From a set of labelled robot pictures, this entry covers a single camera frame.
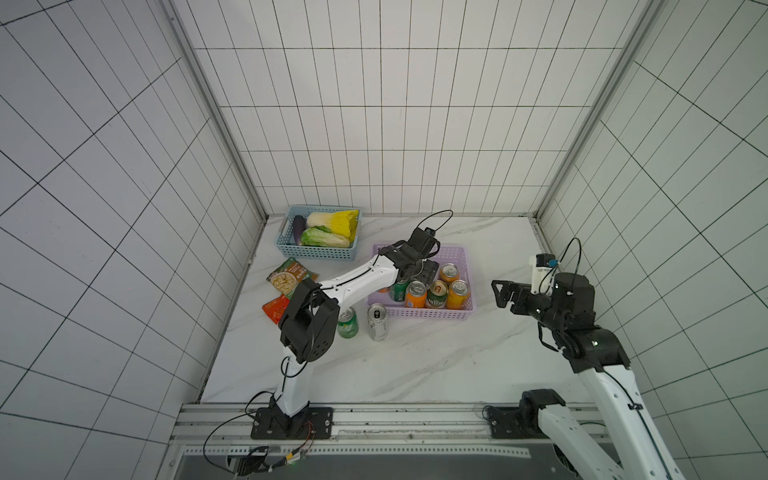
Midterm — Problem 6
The purple plastic basket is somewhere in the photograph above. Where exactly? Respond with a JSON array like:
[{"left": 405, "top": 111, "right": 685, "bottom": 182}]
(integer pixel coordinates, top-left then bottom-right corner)
[{"left": 367, "top": 244, "right": 474, "bottom": 319}]

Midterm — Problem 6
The silver slim can back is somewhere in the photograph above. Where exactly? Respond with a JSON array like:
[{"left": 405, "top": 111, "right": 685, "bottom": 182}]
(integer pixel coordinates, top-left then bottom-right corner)
[{"left": 367, "top": 303, "right": 388, "bottom": 342}]

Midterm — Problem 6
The green sprite can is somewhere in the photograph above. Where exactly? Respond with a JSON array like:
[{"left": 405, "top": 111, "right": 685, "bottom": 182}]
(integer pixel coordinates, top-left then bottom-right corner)
[
  {"left": 337, "top": 307, "right": 359, "bottom": 339},
  {"left": 389, "top": 280, "right": 410, "bottom": 303}
]

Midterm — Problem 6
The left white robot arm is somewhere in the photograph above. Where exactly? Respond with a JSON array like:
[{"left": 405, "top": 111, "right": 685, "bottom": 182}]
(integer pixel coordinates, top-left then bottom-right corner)
[{"left": 275, "top": 227, "right": 440, "bottom": 418}]

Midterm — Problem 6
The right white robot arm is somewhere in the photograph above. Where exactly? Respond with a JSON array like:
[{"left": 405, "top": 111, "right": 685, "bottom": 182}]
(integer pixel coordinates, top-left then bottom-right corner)
[{"left": 484, "top": 273, "right": 684, "bottom": 479}]

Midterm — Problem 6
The blue plastic basket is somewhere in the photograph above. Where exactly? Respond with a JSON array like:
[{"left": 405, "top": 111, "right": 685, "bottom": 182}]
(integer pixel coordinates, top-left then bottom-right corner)
[{"left": 275, "top": 205, "right": 361, "bottom": 261}]

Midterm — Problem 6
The orange fanta can back right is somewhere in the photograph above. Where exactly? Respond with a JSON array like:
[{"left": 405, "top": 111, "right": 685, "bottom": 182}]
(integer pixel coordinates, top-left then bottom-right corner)
[{"left": 439, "top": 262, "right": 460, "bottom": 285}]

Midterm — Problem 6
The orange fanta can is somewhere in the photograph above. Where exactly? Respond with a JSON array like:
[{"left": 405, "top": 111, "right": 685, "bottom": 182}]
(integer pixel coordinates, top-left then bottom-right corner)
[
  {"left": 439, "top": 262, "right": 460, "bottom": 285},
  {"left": 405, "top": 280, "right": 427, "bottom": 308},
  {"left": 445, "top": 279, "right": 470, "bottom": 310}
]

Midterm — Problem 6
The green brown can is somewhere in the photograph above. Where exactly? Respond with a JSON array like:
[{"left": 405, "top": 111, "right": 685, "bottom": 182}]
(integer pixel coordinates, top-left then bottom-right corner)
[{"left": 425, "top": 280, "right": 449, "bottom": 309}]

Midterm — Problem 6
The orange fanta can front middle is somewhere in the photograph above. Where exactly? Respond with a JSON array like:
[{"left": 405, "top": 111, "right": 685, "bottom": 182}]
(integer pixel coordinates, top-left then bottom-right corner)
[{"left": 405, "top": 280, "right": 427, "bottom": 308}]

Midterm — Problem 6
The orange fanta can front right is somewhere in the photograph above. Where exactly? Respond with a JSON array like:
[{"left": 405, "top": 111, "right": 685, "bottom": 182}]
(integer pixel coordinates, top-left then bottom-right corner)
[{"left": 445, "top": 279, "right": 470, "bottom": 310}]

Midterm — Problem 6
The yellow napa cabbage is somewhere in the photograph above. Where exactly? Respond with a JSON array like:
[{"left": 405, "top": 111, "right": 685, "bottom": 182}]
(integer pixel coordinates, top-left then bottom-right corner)
[{"left": 306, "top": 209, "right": 360, "bottom": 242}]

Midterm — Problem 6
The green lettuce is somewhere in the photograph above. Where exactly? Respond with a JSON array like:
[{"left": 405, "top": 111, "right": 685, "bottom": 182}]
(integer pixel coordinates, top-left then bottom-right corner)
[{"left": 301, "top": 226, "right": 351, "bottom": 248}]

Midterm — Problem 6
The dark purple eggplant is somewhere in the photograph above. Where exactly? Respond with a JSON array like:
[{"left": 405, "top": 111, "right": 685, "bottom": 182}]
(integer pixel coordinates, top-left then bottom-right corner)
[{"left": 291, "top": 215, "right": 307, "bottom": 245}]

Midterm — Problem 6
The green snack packet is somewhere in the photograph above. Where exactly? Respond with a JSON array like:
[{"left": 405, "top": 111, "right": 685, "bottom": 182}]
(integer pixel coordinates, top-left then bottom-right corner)
[{"left": 267, "top": 257, "right": 318, "bottom": 299}]

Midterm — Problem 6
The red snack packet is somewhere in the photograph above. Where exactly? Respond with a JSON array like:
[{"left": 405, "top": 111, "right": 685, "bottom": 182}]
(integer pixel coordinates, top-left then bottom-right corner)
[{"left": 262, "top": 295, "right": 290, "bottom": 325}]

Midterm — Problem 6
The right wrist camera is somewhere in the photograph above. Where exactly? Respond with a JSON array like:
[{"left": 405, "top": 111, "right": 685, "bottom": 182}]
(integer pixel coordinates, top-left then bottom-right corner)
[{"left": 530, "top": 253, "right": 559, "bottom": 294}]

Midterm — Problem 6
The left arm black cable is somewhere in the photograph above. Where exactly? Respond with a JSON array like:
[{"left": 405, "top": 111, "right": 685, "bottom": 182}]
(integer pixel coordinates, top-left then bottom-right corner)
[{"left": 202, "top": 209, "right": 455, "bottom": 478}]

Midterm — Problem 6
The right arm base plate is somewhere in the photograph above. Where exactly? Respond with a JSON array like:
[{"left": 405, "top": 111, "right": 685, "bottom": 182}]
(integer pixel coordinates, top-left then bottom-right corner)
[{"left": 482, "top": 389, "right": 566, "bottom": 439}]

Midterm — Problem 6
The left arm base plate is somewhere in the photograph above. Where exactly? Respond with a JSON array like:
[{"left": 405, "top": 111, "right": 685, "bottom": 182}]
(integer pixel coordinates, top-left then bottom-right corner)
[{"left": 250, "top": 405, "right": 334, "bottom": 440}]

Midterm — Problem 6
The aluminium mounting rail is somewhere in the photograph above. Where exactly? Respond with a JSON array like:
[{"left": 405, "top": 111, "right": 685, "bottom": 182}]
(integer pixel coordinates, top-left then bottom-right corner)
[{"left": 170, "top": 403, "right": 552, "bottom": 458}]

